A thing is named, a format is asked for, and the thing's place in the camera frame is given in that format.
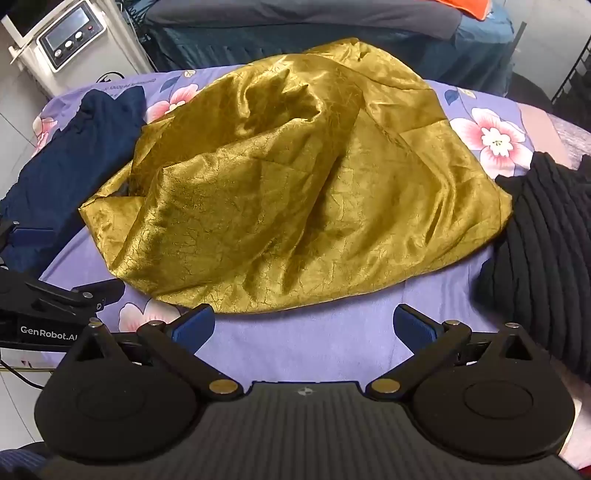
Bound pink blanket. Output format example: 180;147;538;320
517;102;591;171

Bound navy blue garment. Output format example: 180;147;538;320
0;88;148;282

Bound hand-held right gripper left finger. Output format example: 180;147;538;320
69;304;245;401

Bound black fuzzy sweater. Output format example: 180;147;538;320
478;152;591;384

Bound gold satin cloth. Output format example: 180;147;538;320
78;37;514;315

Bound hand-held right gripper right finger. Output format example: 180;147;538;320
367;304;546;401

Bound grey bed blanket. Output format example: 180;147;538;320
143;0;462;40

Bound orange cloth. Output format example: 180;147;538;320
455;0;497;21

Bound black rack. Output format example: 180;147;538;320
549;46;591;116

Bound black cable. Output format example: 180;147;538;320
0;359;43;389

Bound purple floral bedsheet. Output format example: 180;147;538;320
32;67;591;384

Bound bed with blue cover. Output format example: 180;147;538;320
148;18;515;88

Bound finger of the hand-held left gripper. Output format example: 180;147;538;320
0;220;40;251
71;278;126;311

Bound white machine with screen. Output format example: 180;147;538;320
0;0;155;100

